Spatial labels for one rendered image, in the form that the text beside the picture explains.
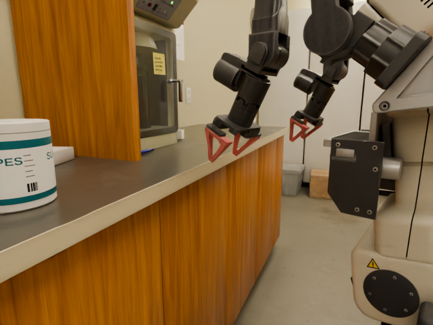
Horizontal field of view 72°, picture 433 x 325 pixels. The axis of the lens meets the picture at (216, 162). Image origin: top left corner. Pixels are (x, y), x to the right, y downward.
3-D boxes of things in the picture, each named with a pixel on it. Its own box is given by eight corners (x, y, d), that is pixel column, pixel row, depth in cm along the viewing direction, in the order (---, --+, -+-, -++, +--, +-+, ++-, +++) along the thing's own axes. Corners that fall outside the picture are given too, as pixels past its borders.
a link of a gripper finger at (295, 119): (279, 136, 101) (292, 111, 97) (288, 135, 107) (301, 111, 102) (296, 147, 98) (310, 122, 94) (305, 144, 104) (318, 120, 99)
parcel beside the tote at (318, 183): (308, 197, 353) (310, 173, 347) (308, 189, 383) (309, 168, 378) (346, 201, 341) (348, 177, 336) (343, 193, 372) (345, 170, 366)
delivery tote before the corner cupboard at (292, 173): (249, 191, 377) (249, 166, 370) (259, 183, 414) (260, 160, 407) (298, 198, 351) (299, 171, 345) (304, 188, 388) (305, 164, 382)
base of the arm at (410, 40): (430, 35, 39) (435, 47, 49) (380, 4, 42) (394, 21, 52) (381, 89, 44) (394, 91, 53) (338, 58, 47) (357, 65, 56)
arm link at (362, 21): (382, 25, 45) (388, 31, 49) (330, -8, 49) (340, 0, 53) (340, 77, 50) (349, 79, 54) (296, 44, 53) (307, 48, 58)
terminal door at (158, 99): (130, 140, 103) (123, 14, 95) (176, 131, 130) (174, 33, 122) (132, 140, 102) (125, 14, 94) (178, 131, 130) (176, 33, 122)
